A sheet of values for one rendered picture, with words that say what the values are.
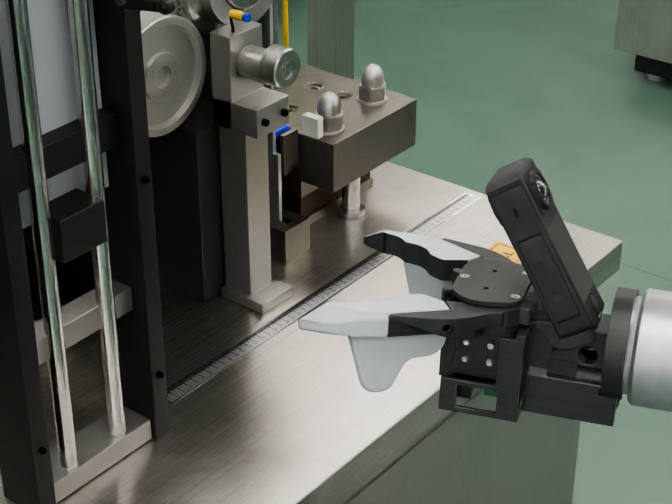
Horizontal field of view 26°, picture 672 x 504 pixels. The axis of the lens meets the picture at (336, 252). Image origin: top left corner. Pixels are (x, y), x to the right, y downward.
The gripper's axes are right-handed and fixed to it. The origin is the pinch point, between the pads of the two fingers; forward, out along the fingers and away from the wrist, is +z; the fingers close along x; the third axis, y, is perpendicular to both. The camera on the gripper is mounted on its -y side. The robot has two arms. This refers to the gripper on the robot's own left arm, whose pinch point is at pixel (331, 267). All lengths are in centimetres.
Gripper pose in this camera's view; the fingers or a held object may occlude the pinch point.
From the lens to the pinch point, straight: 96.9
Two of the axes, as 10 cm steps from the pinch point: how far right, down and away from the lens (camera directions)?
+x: 2.9, -3.5, 8.9
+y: -0.4, 9.2, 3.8
